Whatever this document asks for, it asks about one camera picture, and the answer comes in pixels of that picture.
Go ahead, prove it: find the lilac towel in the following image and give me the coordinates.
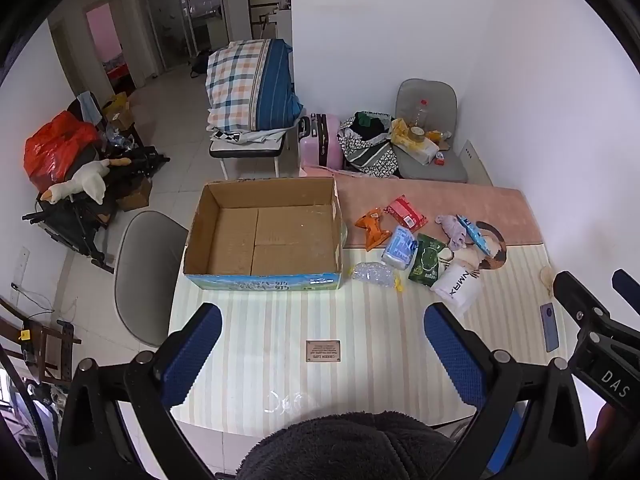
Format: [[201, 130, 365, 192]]
[[435, 214, 468, 252]]

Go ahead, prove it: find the dark fuzzy hat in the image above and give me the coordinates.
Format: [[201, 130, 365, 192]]
[[236, 412, 454, 479]]

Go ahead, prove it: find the grey chair by wall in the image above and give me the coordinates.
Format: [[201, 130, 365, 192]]
[[394, 78, 468, 183]]

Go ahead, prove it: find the red plastic bag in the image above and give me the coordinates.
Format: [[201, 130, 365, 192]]
[[23, 110, 101, 193]]

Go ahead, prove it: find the brown cardboard box on floor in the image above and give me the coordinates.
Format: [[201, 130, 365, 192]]
[[116, 177, 152, 211]]

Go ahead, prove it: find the smartphone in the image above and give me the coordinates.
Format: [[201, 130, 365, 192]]
[[540, 302, 560, 352]]

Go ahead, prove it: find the black cart with clutter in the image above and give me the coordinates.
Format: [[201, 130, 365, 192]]
[[22, 91, 170, 273]]

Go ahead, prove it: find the cat shaped mat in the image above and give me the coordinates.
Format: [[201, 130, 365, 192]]
[[454, 221, 508, 274]]

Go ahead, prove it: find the pink suitcase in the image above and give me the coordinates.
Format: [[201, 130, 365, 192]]
[[298, 114, 344, 170]]

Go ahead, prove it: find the red snack packet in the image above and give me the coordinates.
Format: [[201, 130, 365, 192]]
[[384, 195, 428, 233]]

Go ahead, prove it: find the orange snack bag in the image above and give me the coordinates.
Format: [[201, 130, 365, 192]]
[[355, 208, 392, 252]]

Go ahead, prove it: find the white pillow pack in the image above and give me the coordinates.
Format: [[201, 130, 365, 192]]
[[431, 262, 483, 316]]

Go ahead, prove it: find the black white patterned bag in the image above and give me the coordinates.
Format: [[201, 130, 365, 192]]
[[337, 110, 399, 178]]

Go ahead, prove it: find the open cardboard box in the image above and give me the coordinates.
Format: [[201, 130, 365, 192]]
[[182, 177, 346, 292]]

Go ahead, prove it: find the yellow bag on chair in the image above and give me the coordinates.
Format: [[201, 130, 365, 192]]
[[390, 118, 439, 165]]

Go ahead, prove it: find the plaid folded quilt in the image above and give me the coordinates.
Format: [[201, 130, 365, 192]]
[[205, 39, 304, 134]]

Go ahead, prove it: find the wooden chair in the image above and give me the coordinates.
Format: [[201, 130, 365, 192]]
[[1, 298, 81, 388]]

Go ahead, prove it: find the silver yellow scouring sponge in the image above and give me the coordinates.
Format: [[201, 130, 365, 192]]
[[349, 262, 404, 292]]

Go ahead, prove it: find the green wet wipes pack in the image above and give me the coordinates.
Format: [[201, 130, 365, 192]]
[[408, 234, 447, 287]]

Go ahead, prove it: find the white chair under quilt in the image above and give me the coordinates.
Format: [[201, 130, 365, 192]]
[[209, 129, 288, 180]]

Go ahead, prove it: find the plastic bottle red cap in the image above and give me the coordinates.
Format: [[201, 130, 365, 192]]
[[412, 99, 428, 128]]

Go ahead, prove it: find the blue narrow packet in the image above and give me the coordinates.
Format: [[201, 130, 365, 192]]
[[456, 214, 491, 256]]

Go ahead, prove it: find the light blue tissue pack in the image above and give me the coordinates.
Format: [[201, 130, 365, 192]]
[[382, 226, 418, 270]]

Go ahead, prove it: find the pink table mat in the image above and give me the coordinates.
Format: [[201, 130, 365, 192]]
[[299, 166, 544, 248]]

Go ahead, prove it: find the white goose plush toy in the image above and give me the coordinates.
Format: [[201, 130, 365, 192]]
[[40, 157, 132, 205]]

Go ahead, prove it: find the grey chair at table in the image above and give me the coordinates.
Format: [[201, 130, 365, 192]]
[[114, 210, 188, 347]]

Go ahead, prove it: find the small brown label card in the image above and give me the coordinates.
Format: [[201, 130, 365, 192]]
[[305, 339, 342, 363]]

